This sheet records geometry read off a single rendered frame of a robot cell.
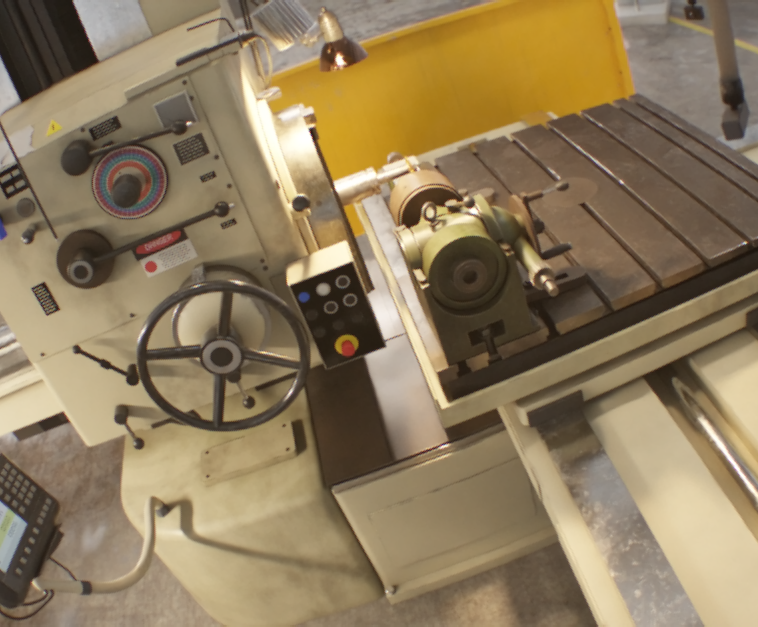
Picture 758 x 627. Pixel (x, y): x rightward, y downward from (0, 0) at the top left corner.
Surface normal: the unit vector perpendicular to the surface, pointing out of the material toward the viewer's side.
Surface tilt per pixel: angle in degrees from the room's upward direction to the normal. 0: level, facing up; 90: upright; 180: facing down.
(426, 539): 90
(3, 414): 90
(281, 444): 0
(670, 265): 0
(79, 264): 90
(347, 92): 90
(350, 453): 0
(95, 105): 45
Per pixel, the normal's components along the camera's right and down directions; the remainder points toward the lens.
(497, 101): 0.16, 0.50
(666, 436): -0.32, -0.79
